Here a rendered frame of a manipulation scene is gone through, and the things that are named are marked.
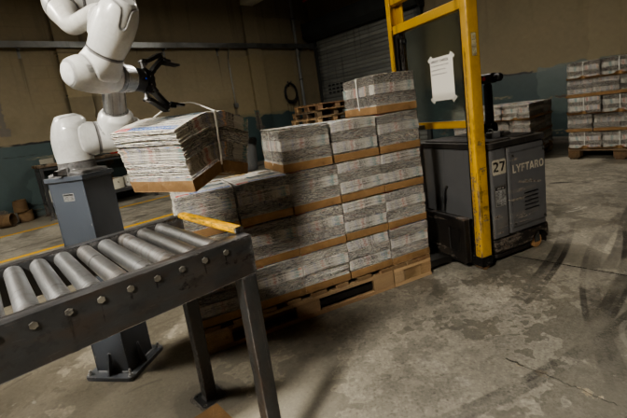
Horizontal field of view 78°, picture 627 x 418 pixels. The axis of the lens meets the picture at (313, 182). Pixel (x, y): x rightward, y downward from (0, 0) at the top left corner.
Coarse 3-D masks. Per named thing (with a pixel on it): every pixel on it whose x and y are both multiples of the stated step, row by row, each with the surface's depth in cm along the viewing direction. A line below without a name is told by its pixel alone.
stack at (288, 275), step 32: (352, 160) 220; (192, 192) 189; (224, 192) 191; (256, 192) 199; (288, 192) 206; (320, 192) 214; (352, 192) 222; (192, 224) 187; (256, 224) 203; (288, 224) 207; (320, 224) 215; (352, 224) 224; (256, 256) 202; (320, 256) 218; (352, 256) 226; (384, 256) 236; (224, 288) 198; (288, 288) 212; (384, 288) 238; (288, 320) 216
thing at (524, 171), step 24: (432, 144) 285; (456, 144) 264; (504, 144) 244; (528, 144) 255; (432, 168) 291; (456, 168) 268; (504, 168) 247; (528, 168) 256; (432, 192) 297; (456, 192) 273; (504, 192) 249; (528, 192) 260; (504, 216) 252; (528, 216) 261; (504, 240) 253; (528, 240) 263
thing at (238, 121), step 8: (224, 112) 143; (224, 120) 143; (232, 120) 148; (240, 120) 152; (224, 128) 144; (232, 128) 148; (240, 128) 152; (224, 136) 143; (232, 136) 148; (240, 136) 152; (248, 136) 157; (224, 144) 145; (232, 144) 148; (240, 144) 152; (224, 152) 144; (232, 152) 148; (240, 152) 153; (240, 160) 153
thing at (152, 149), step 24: (144, 120) 140; (168, 120) 132; (192, 120) 128; (120, 144) 132; (144, 144) 128; (168, 144) 124; (192, 144) 128; (144, 168) 134; (168, 168) 130; (192, 168) 128
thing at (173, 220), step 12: (132, 228) 145; (180, 228) 153; (96, 240) 135; (48, 252) 128; (72, 252) 129; (12, 264) 119; (24, 264) 120; (84, 264) 131; (0, 276) 117; (60, 276) 127; (0, 288) 117; (36, 288) 123
